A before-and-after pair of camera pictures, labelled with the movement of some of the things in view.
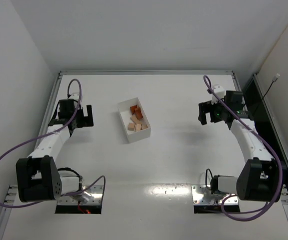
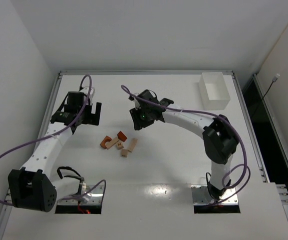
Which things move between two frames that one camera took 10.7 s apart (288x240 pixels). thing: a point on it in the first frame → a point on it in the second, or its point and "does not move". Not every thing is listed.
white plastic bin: [125, 113] → [214, 91]
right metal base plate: [202, 196] does not move
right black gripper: [207, 111] → [136, 120]
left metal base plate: [93, 196] does not move
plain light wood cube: [131, 126] → [124, 153]
